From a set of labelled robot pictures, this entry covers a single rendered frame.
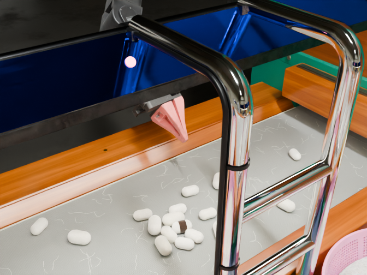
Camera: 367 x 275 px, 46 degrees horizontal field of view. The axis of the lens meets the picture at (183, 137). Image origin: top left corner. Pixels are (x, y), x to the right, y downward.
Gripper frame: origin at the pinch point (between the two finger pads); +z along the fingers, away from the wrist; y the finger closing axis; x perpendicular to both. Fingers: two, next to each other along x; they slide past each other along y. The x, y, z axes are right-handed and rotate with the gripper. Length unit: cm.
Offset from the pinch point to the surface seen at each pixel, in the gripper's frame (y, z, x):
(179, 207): -7.7, 10.6, -0.5
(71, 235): -25.2, 6.0, 2.0
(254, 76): 38.6, -9.1, 18.2
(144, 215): -13.4, 8.8, 1.1
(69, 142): 25, -46, 150
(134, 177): -8.2, 1.3, 9.7
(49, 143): 16, -51, 154
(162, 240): -14.7, 13.6, -4.0
